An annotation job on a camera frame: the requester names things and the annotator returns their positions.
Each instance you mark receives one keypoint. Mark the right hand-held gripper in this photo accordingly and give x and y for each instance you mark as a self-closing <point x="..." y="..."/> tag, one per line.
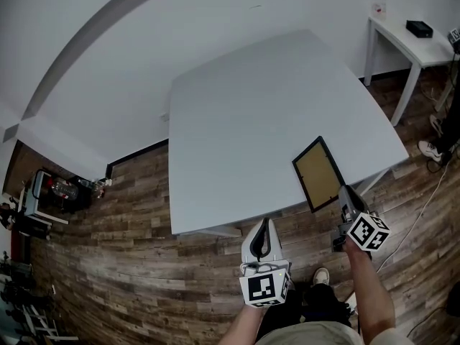
<point x="366" y="230"/>

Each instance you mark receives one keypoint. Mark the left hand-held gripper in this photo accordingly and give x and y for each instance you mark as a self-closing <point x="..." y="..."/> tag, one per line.
<point x="264" y="288"/>

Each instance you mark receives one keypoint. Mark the black picture frame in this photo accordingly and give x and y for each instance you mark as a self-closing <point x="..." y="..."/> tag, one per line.
<point x="318" y="174"/>

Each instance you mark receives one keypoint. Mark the person's right forearm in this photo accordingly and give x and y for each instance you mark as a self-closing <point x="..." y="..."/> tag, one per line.
<point x="370" y="293"/>

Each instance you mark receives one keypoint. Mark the person's left forearm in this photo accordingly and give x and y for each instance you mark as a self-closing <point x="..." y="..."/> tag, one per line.
<point x="244" y="325"/>

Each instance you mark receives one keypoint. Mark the person's white shoe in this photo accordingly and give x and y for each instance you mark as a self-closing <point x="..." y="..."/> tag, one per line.
<point x="321" y="275"/>
<point x="436" y="125"/>
<point x="429" y="150"/>

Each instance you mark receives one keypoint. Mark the person's black trousers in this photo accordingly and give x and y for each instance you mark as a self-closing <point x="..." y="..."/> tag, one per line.
<point x="320" y="300"/>

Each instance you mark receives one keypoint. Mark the person's beige shirt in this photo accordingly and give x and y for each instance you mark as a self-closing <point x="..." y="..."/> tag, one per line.
<point x="312" y="334"/>

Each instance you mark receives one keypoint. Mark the small white table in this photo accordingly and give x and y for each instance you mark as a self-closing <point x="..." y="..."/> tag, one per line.
<point x="413" y="47"/>

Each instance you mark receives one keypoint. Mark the black box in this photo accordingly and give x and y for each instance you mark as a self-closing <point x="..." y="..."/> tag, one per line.
<point x="418" y="29"/>

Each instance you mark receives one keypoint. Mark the small clear bottle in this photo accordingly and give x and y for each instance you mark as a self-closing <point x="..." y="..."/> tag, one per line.
<point x="86" y="183"/>

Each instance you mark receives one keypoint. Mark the black crate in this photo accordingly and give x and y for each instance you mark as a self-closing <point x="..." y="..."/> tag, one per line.
<point x="81" y="198"/>

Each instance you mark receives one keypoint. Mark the clear dispenser bottle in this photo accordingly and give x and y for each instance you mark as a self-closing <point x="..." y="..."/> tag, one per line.
<point x="379" y="2"/>

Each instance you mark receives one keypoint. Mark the large clear water bottle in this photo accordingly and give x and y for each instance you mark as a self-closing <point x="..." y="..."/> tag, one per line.
<point x="64" y="191"/>

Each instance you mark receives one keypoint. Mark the grey metal cart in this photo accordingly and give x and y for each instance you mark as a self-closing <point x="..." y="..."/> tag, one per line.
<point x="30" y="200"/>

